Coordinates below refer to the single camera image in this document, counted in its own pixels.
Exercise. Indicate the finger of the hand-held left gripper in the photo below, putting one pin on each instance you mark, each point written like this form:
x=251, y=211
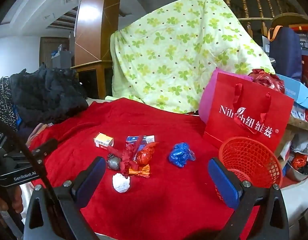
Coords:
x=45, y=147

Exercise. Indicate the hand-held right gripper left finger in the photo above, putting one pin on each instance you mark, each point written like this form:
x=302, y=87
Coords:
x=92, y=177

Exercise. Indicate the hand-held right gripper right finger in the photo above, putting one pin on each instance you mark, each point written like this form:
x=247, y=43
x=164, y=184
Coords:
x=224, y=185

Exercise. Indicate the grey foil ball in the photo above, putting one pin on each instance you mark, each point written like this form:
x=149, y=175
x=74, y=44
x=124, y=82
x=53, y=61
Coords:
x=114, y=163

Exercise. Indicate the white paper ball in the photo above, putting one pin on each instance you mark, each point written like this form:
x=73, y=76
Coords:
x=121, y=183

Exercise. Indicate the orange and white small box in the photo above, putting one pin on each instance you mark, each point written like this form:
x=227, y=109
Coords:
x=104, y=141

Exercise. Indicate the red paper ribbon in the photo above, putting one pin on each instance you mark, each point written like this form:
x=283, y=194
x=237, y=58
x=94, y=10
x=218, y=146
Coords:
x=126, y=160

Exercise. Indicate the red plastic mesh basket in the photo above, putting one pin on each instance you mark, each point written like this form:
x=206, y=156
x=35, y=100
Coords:
x=249, y=155

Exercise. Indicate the orange foil wrapper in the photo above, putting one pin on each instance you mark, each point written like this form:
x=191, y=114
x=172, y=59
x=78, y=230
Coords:
x=141, y=171

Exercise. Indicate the blue plastic bag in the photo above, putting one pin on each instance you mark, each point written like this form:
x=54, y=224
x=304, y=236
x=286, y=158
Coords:
x=180, y=155

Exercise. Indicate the blue torn cardboard box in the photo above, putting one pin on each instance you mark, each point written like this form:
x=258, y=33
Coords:
x=135, y=141

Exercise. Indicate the red foil wrapper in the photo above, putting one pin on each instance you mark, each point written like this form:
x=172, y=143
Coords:
x=145, y=156

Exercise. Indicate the white printed small box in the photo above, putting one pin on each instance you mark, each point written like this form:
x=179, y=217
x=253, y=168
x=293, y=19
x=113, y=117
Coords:
x=150, y=138

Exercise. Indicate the person's left hand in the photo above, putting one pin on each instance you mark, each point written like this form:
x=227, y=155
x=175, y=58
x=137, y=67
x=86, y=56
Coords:
x=11, y=200

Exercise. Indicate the striped cloth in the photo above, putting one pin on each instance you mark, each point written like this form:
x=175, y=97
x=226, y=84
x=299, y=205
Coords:
x=38, y=130

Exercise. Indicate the black padded jacket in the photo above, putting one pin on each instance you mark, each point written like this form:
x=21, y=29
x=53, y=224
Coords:
x=48, y=95

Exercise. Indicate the red paper gift bag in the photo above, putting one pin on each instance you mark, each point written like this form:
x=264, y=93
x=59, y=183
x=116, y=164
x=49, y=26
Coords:
x=219, y=130

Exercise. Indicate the black floral cloth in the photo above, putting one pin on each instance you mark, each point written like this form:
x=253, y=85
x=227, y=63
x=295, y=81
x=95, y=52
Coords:
x=3, y=105

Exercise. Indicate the red blanket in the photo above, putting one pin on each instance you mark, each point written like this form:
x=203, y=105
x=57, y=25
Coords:
x=156, y=200

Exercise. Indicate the metal bowl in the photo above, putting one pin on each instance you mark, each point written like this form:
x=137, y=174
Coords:
x=294, y=175

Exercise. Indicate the red and black plastic bag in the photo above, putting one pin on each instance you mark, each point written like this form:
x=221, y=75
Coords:
x=299, y=160

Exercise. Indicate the pink paper bag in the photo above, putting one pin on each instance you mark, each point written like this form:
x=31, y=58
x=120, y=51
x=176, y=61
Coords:
x=206, y=100

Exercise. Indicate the wooden cabinet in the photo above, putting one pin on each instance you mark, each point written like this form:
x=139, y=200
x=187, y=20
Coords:
x=94, y=67

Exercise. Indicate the brown wooden door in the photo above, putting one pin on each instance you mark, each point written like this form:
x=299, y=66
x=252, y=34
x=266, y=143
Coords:
x=47, y=52

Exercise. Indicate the round wooden table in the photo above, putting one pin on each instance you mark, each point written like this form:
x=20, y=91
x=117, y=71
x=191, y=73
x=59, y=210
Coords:
x=301, y=125

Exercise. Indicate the crinkled red plastic bag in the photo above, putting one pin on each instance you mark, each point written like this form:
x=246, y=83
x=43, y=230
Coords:
x=266, y=80

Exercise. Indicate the light blue cardboard box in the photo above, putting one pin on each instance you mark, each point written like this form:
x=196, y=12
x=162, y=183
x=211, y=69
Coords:
x=299, y=92

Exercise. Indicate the brown wooden column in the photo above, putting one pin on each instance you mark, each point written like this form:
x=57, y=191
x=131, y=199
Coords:
x=91, y=30

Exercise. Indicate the green clover print quilt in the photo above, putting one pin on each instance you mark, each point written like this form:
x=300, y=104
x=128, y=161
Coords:
x=169, y=55

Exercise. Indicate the round wooden board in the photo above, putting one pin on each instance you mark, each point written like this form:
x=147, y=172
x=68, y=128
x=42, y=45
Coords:
x=289, y=18

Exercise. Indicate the wooden stair railing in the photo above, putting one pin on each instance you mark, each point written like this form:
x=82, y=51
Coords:
x=246, y=5

